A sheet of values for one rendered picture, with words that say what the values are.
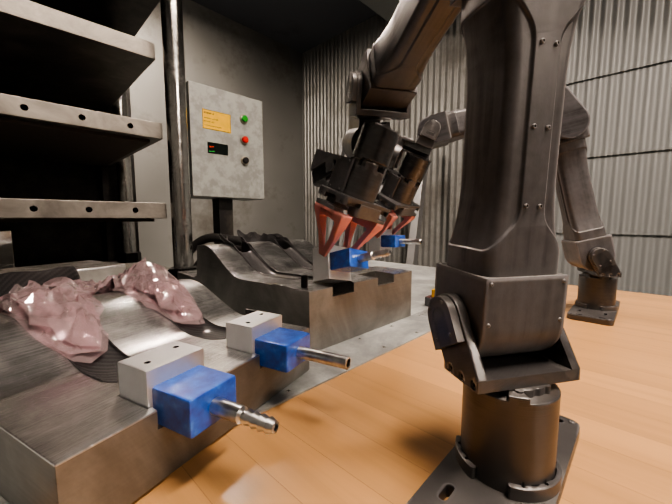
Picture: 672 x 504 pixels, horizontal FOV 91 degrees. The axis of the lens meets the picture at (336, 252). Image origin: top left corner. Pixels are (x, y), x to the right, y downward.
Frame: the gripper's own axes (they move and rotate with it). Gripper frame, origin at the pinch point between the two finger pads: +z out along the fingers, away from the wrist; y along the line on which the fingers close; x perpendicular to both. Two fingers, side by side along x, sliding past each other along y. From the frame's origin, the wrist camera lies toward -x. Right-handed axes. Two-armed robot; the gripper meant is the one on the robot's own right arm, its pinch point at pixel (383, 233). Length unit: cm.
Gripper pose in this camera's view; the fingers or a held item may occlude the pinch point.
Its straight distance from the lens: 81.2
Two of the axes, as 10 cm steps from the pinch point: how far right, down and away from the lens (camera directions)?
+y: -7.0, 0.7, -7.1
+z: -3.4, 8.4, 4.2
